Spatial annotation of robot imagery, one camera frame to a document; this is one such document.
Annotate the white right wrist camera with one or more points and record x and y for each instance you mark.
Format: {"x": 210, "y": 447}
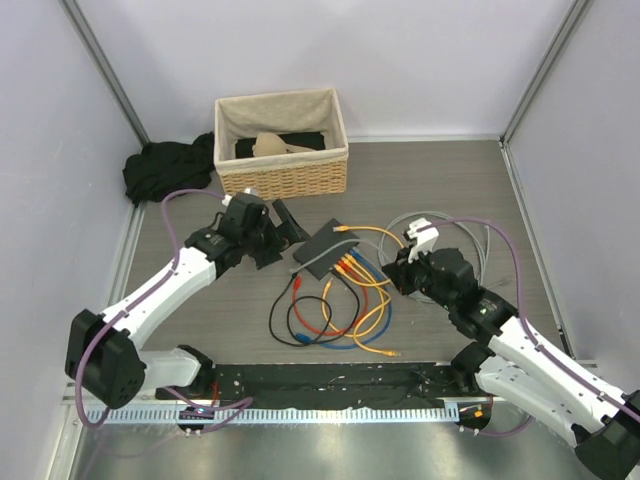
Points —
{"x": 422, "y": 236}

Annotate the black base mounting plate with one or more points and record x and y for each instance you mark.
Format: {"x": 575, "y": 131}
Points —
{"x": 394, "y": 386}

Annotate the aluminium front rail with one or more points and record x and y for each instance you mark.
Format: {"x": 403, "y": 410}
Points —
{"x": 117, "y": 398}

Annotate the black cloth pile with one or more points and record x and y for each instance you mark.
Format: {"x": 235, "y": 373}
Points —
{"x": 161, "y": 168}

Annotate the beige object in basket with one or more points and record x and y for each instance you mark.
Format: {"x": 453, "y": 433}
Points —
{"x": 271, "y": 144}

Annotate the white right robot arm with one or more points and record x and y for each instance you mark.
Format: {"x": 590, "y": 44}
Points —
{"x": 512, "y": 360}

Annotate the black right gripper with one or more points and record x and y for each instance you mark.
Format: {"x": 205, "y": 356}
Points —
{"x": 400, "y": 270}

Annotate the black cloth in basket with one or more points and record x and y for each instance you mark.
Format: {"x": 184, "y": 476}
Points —
{"x": 314, "y": 140}

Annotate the wicker basket with liner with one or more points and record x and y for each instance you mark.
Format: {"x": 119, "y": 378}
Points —
{"x": 290, "y": 175}

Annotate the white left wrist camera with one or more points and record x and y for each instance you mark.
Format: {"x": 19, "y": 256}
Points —
{"x": 247, "y": 191}

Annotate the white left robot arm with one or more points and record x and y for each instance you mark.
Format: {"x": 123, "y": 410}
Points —
{"x": 105, "y": 354}

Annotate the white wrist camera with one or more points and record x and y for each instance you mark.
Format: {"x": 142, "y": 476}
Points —
{"x": 247, "y": 191}
{"x": 422, "y": 236}

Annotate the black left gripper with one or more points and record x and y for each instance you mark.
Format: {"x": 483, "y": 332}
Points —
{"x": 284, "y": 235}

